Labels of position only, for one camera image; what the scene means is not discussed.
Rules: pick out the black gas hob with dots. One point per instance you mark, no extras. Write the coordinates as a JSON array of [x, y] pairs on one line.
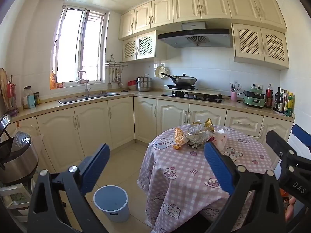
[[194, 97]]

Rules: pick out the wall socket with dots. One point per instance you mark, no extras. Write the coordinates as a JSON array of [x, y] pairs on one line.
[[258, 86]]

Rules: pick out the wooden cutting board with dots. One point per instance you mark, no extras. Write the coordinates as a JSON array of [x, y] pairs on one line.
[[3, 87]]

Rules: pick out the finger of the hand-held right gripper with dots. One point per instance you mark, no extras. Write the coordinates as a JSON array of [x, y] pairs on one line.
[[301, 133], [274, 138]]

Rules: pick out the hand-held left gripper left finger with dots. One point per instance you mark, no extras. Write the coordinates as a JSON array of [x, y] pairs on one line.
[[97, 167]]

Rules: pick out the hanging ladle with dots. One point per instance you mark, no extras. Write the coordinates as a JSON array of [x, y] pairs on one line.
[[116, 77]]

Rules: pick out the red white checked wrapper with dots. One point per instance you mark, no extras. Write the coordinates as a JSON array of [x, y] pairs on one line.
[[220, 138]]

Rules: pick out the pink checked tablecloth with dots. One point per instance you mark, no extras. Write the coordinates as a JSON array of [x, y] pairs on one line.
[[184, 182]]

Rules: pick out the crumpled silver wrapper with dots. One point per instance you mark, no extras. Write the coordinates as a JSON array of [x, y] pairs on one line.
[[198, 137]]

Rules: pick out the hanging skimmer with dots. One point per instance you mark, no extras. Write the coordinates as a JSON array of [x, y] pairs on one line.
[[120, 82]]

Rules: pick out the steel wok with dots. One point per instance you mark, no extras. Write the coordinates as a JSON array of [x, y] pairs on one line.
[[185, 79]]

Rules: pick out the cream base cabinets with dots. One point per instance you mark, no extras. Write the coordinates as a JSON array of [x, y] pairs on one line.
[[94, 123]]

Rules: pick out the row of condiment bottles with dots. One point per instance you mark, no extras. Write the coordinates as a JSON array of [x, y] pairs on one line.
[[281, 102]]

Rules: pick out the steel rice cooker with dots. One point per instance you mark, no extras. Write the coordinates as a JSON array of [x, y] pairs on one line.
[[19, 160]]

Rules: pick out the steel steamer pot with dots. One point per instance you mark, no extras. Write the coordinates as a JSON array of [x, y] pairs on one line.
[[144, 83]]

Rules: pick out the orange snack packet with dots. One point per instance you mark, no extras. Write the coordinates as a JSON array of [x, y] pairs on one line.
[[179, 137]]

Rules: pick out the gold wrapper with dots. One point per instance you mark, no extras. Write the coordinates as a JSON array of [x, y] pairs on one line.
[[208, 122]]

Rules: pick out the person's right hand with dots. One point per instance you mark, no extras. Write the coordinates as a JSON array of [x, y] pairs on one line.
[[289, 211]]

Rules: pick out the white perforated plate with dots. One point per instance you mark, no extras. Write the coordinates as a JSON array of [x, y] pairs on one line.
[[160, 72]]

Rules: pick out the dark lidded jar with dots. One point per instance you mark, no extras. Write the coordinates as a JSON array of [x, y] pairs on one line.
[[37, 98]]

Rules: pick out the small lattice door cabinet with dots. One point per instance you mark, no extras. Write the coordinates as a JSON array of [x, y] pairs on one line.
[[138, 46]]

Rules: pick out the window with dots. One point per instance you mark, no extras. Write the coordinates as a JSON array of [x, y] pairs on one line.
[[77, 46]]

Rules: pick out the cream wall cabinets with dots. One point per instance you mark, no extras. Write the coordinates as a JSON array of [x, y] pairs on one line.
[[206, 3]]

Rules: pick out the steel sink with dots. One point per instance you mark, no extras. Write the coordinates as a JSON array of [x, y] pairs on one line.
[[80, 98]]

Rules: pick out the wall utensil rack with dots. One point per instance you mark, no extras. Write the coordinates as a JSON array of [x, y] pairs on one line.
[[116, 64]]

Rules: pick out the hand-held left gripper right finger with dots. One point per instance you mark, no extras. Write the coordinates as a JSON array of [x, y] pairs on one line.
[[218, 167]]

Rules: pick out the hanging spatula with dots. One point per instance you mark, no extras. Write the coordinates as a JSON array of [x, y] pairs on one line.
[[109, 83]]

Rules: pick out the blue trash bin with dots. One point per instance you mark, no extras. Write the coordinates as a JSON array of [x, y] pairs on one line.
[[111, 202]]

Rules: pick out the green electric cooker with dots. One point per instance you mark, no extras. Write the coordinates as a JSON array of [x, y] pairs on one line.
[[254, 99]]

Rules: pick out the steel faucet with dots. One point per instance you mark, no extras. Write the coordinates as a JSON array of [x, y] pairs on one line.
[[86, 87]]

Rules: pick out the small flat box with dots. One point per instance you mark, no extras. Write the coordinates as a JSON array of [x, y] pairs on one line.
[[60, 85]]

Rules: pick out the white shelf cart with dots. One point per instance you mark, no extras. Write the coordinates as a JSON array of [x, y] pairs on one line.
[[14, 199]]

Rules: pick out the large lattice door cabinet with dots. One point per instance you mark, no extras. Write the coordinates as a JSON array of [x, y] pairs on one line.
[[260, 45]]

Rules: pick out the red container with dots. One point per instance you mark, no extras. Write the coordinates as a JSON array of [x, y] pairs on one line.
[[132, 82]]

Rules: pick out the range hood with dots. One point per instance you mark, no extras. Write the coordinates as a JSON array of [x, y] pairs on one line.
[[194, 37]]

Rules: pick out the light blue box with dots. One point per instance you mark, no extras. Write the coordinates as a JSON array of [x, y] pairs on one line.
[[31, 101]]

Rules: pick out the glass jar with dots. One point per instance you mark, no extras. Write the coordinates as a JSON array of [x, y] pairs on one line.
[[27, 92]]

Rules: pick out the pink utensil cup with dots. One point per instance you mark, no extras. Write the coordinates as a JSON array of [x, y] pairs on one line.
[[233, 96]]

